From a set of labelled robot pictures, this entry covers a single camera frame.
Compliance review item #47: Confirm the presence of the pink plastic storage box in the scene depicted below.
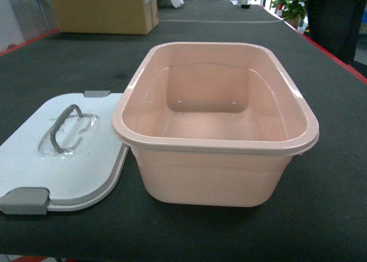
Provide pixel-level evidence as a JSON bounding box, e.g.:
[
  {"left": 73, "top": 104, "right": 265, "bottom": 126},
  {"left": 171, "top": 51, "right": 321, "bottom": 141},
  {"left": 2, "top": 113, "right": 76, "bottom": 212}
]
[{"left": 112, "top": 42, "right": 319, "bottom": 207}]

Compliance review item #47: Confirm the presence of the white box lid grey handle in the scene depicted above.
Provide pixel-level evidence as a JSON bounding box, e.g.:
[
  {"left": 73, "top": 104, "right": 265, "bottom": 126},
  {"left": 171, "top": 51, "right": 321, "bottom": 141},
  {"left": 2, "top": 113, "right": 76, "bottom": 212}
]
[{"left": 1, "top": 91, "right": 128, "bottom": 215}]

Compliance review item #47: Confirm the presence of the black chair back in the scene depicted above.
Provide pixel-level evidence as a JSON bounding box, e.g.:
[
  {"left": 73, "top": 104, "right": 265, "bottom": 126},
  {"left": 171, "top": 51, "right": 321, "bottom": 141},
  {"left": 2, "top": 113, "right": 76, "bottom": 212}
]
[{"left": 306, "top": 0, "right": 366, "bottom": 64}]

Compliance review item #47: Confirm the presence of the green potted plant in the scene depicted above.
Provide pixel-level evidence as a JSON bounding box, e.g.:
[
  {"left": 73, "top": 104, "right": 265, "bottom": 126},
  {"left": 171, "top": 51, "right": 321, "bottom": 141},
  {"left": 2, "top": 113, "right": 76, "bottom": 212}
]
[{"left": 272, "top": 0, "right": 307, "bottom": 29}]

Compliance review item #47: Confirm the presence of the brown cardboard box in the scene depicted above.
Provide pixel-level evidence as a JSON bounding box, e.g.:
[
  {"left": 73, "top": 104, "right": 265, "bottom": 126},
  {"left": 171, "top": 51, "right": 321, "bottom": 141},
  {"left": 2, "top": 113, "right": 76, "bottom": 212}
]
[{"left": 51, "top": 0, "right": 158, "bottom": 35}]

